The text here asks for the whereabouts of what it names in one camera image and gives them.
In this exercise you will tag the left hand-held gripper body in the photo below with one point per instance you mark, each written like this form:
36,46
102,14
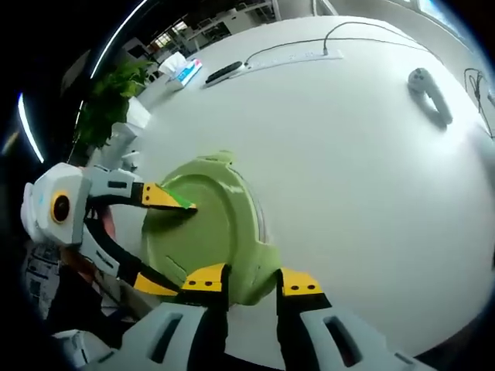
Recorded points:
50,228

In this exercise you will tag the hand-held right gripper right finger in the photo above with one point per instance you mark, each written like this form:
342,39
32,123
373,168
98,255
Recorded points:
348,340

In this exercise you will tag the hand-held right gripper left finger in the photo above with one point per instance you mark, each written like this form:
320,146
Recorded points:
162,340

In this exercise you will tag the green plate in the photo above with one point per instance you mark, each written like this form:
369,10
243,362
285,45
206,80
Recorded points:
209,239

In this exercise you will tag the person's printed shirt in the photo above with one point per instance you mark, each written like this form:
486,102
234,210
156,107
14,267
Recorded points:
38,278

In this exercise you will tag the white plant pot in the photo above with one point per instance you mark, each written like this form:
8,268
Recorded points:
138,114

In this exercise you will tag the green potted plant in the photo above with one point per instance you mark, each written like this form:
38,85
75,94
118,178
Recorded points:
108,104

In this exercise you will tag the long ceiling light strip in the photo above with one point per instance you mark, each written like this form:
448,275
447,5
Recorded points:
112,38
30,127

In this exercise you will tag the tissue box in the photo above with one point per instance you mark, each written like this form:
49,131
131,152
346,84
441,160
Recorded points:
181,71

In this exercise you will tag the black remote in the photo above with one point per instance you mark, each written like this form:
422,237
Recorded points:
223,72

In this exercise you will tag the grey handheld controller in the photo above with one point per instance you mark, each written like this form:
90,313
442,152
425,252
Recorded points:
429,96

